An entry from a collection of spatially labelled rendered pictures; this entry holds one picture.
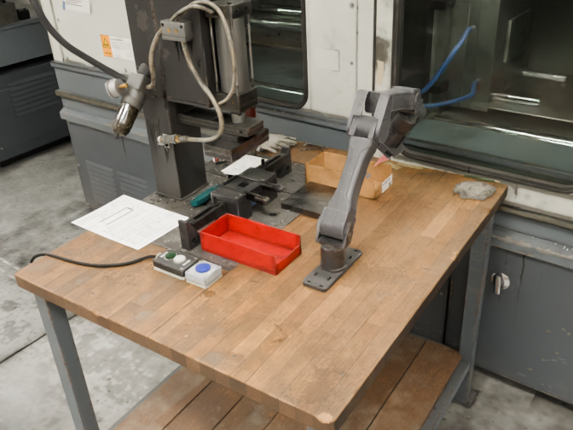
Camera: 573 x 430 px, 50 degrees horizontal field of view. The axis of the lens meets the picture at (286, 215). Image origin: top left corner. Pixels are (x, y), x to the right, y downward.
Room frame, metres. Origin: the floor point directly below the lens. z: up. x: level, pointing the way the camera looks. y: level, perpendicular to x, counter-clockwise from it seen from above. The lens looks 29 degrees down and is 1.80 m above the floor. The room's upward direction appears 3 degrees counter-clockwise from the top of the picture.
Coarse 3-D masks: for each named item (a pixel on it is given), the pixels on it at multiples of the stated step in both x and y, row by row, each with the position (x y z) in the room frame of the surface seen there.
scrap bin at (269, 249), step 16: (224, 224) 1.51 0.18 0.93; (240, 224) 1.49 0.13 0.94; (256, 224) 1.46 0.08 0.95; (208, 240) 1.41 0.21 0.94; (224, 240) 1.38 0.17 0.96; (240, 240) 1.46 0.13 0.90; (256, 240) 1.46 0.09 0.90; (272, 240) 1.43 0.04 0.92; (288, 240) 1.40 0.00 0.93; (224, 256) 1.38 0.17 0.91; (240, 256) 1.35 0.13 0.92; (256, 256) 1.32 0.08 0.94; (272, 256) 1.29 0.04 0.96; (288, 256) 1.33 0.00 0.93; (272, 272) 1.29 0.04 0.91
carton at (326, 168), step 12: (324, 156) 1.90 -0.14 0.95; (336, 156) 1.87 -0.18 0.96; (312, 168) 1.79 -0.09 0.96; (324, 168) 1.76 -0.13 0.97; (336, 168) 1.87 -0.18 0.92; (372, 168) 1.79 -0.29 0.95; (384, 168) 1.77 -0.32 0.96; (312, 180) 1.79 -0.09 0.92; (324, 180) 1.76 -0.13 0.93; (336, 180) 1.74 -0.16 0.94; (372, 180) 1.67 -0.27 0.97; (384, 180) 1.77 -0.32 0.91; (360, 192) 1.69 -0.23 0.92; (372, 192) 1.67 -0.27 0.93
